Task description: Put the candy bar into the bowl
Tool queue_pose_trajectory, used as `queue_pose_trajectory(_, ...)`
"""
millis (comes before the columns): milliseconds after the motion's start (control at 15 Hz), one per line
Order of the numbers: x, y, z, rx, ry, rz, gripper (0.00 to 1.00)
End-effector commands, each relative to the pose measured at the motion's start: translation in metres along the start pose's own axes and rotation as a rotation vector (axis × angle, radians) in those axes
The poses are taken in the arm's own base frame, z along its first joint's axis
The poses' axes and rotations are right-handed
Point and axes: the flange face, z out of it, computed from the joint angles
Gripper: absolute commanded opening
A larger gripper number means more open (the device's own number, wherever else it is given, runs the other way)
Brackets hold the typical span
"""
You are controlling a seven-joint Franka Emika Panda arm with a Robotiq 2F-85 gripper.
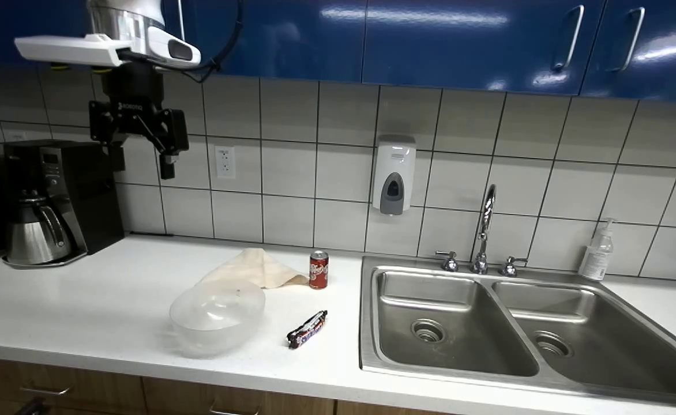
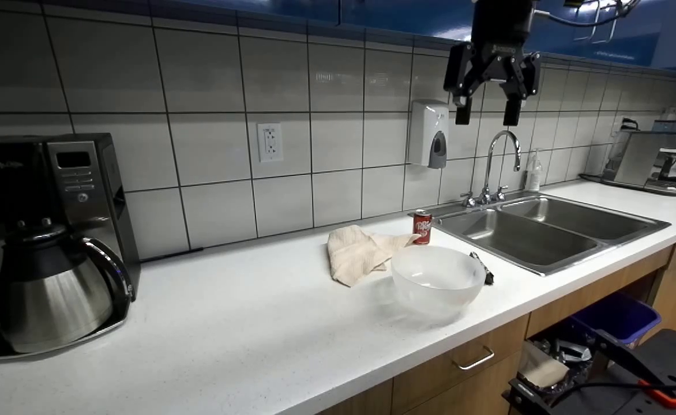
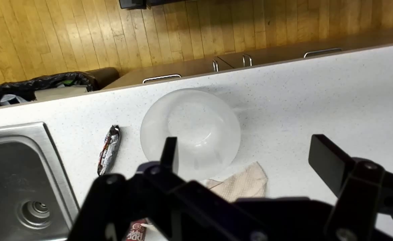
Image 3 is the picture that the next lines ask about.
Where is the beige cloth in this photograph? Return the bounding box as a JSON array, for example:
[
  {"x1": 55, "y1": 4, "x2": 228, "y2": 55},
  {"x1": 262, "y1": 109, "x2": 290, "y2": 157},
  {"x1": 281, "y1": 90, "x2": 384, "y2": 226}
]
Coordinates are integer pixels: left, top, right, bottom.
[{"x1": 204, "y1": 161, "x2": 269, "y2": 204}]

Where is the wooden base cabinet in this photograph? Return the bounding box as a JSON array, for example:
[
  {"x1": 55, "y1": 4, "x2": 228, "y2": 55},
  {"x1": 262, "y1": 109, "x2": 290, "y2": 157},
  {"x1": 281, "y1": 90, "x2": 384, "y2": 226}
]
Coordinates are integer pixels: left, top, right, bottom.
[{"x1": 101, "y1": 24, "x2": 393, "y2": 91}]

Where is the stainless steel double sink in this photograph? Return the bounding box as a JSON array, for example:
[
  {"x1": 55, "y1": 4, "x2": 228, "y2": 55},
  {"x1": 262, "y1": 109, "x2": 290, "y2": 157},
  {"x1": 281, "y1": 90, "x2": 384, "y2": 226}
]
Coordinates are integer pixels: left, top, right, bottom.
[{"x1": 0, "y1": 121, "x2": 81, "y2": 241}]

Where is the brown candy bar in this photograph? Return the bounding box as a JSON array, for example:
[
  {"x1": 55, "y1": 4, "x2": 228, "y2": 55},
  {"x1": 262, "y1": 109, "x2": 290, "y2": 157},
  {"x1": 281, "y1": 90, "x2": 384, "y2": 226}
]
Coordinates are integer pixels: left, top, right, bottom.
[{"x1": 96, "y1": 125, "x2": 124, "y2": 177}]

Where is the black equipment base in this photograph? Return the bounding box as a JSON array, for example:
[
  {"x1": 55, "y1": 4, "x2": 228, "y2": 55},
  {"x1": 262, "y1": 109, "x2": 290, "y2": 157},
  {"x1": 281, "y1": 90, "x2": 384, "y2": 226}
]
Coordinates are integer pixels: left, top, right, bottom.
[{"x1": 118, "y1": 0, "x2": 188, "y2": 11}]

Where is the long metal drawer handle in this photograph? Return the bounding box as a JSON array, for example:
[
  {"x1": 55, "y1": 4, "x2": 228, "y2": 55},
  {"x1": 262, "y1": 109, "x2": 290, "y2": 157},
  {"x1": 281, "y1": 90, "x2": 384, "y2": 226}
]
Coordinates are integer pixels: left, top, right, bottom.
[
  {"x1": 302, "y1": 47, "x2": 342, "y2": 59},
  {"x1": 141, "y1": 72, "x2": 183, "y2": 86}
]

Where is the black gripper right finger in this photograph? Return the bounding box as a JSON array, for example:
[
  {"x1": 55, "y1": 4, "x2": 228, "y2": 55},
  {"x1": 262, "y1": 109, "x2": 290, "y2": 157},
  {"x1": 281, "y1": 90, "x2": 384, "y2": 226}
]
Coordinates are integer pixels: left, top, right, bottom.
[{"x1": 308, "y1": 133, "x2": 393, "y2": 241}]

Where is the red soda can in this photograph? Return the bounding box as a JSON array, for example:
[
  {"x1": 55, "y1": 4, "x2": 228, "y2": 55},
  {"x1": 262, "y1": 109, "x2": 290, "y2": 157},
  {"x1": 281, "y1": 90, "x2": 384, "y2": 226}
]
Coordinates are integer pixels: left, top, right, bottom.
[{"x1": 125, "y1": 218, "x2": 155, "y2": 241}]

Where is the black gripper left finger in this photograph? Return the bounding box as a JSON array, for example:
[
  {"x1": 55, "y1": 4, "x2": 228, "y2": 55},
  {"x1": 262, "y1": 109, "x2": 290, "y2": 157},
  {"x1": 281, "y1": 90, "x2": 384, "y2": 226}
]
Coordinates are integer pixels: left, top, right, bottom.
[{"x1": 67, "y1": 135, "x2": 194, "y2": 241}]

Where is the translucent plastic bowl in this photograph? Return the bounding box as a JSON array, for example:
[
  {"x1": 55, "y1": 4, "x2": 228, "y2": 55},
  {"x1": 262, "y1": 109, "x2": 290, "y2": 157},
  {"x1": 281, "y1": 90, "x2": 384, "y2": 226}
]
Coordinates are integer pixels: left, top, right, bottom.
[{"x1": 140, "y1": 87, "x2": 243, "y2": 178}]

